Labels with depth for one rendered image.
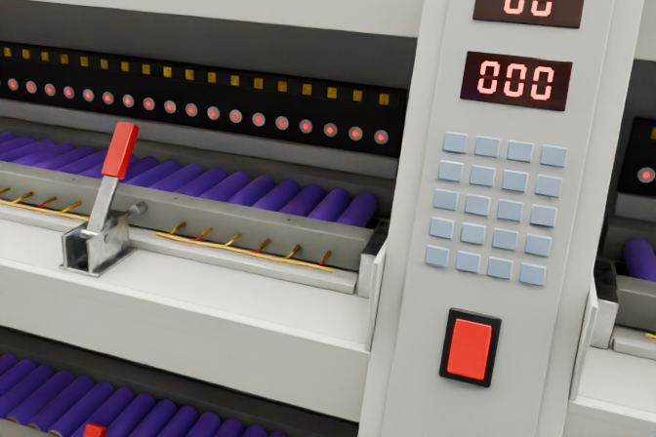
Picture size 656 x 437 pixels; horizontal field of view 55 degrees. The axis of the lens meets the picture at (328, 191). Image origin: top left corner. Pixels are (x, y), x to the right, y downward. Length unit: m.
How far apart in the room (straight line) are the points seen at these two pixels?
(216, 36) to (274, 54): 0.06
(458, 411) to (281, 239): 0.15
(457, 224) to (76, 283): 0.22
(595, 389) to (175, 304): 0.22
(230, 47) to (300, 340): 0.30
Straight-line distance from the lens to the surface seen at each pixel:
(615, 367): 0.35
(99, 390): 0.59
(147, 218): 0.44
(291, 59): 0.54
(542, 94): 0.29
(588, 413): 0.32
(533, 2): 0.30
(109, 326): 0.39
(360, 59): 0.52
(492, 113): 0.30
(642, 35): 0.32
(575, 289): 0.31
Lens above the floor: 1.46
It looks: 6 degrees down
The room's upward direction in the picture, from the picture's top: 8 degrees clockwise
